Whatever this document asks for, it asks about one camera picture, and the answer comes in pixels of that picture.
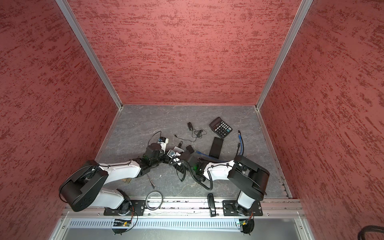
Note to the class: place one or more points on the black rectangular box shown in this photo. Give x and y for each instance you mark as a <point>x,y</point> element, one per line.
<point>216,148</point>

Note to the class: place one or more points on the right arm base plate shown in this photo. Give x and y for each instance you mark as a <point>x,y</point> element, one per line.
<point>232,208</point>

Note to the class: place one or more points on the black calculator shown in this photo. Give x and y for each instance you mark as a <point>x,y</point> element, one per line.
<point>219,127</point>

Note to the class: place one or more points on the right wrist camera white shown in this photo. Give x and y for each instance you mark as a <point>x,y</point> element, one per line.
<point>172,154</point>

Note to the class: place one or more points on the black power adapter with cord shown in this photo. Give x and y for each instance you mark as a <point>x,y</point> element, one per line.
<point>195,133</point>

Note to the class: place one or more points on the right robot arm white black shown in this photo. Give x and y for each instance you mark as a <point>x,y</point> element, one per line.
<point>250,178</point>

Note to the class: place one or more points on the metal spoon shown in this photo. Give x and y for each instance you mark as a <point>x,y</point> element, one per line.
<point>151,182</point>

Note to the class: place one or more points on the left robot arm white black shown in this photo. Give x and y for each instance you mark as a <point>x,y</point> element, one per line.
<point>86,187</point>

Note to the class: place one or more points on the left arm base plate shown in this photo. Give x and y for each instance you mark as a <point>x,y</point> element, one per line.
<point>138,207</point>

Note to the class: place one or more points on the black clip handle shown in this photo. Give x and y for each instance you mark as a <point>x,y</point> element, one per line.
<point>212,206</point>

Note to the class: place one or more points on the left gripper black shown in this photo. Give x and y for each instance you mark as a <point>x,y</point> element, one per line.
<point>167,159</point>

